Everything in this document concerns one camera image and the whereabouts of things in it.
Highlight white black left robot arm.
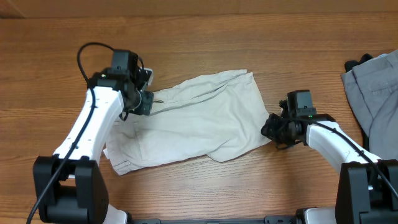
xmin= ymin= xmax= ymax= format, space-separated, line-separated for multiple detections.
xmin=27 ymin=49 xmax=154 ymax=223

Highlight grey shorts pile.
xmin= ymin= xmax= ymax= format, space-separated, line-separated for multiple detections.
xmin=341 ymin=50 xmax=397 ymax=160

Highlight beige cargo shorts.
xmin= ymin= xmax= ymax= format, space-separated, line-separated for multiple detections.
xmin=104 ymin=70 xmax=270 ymax=175

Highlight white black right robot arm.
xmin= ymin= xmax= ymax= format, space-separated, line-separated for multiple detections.
xmin=261 ymin=90 xmax=397 ymax=224

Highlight black garment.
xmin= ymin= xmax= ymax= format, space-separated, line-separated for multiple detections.
xmin=345 ymin=54 xmax=373 ymax=72

